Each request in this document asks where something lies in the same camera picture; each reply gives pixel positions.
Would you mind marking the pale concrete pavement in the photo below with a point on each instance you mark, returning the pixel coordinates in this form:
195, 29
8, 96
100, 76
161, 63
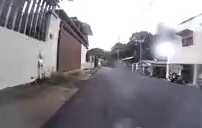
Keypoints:
25, 105

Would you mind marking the low shelter with pale roof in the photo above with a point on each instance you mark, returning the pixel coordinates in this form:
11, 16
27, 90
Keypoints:
149, 64

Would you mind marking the white two-storey building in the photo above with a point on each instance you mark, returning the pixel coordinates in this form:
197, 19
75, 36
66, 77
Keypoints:
195, 50

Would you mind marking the dark vehicle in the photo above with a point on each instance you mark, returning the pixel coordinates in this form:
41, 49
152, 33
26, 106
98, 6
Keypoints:
175, 77

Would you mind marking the group of trees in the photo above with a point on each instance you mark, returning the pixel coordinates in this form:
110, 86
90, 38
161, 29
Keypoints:
140, 41

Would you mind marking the pole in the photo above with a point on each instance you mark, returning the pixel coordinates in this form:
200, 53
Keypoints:
139, 51

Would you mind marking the pale fixture on wall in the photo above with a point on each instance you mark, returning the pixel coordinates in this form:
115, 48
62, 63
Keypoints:
40, 66

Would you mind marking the dark grey asphalt road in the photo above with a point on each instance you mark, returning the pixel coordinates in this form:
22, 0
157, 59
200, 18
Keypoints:
129, 100

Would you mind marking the white wall with dark railing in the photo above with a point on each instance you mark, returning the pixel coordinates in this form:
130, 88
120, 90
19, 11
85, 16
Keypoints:
12, 55

